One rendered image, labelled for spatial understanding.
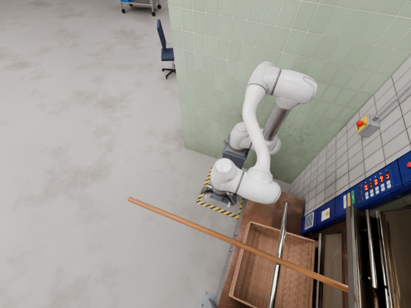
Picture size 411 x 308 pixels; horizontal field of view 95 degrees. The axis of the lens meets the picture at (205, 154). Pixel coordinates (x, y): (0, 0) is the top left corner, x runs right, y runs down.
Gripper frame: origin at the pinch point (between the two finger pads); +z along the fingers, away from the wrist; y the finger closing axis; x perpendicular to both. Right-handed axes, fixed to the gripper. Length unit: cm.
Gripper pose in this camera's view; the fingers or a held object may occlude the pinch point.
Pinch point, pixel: (218, 200)
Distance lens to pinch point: 111.9
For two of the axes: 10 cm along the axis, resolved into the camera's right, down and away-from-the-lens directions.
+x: -3.6, 7.9, -5.0
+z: -0.1, 5.4, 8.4
